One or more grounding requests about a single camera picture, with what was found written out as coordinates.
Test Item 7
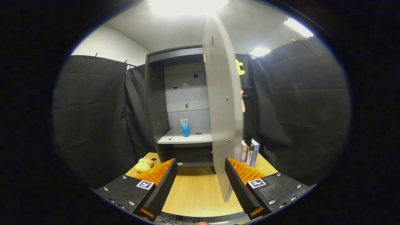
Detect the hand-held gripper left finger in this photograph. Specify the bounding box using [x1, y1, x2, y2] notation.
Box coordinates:
[94, 158, 179, 221]

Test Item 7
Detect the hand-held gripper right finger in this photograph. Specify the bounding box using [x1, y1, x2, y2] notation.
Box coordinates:
[224, 157, 314, 220]

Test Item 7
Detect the white blue cosmetic tube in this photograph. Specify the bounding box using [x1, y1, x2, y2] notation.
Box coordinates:
[180, 118, 190, 138]

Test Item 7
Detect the yellow plush toy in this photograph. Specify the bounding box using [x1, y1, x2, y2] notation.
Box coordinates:
[134, 157, 154, 173]

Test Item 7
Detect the brown spine book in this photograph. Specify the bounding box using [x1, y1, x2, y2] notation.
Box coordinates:
[245, 139, 254, 166]

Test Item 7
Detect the dark grey cabinet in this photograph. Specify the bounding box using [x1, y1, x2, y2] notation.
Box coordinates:
[144, 45, 253, 174]

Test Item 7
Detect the black backdrop cloth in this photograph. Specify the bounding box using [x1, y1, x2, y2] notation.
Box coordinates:
[52, 36, 351, 188]

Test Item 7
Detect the small ceiling light panel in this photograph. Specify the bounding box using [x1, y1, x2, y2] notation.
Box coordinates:
[251, 47, 271, 57]

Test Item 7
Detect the long ceiling light strip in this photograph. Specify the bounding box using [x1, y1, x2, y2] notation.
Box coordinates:
[284, 18, 314, 38]

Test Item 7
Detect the large ceiling light panel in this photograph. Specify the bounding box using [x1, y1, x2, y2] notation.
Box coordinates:
[148, 0, 228, 17]

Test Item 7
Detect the tangle of black cables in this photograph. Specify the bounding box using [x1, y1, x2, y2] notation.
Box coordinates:
[153, 212, 200, 224]

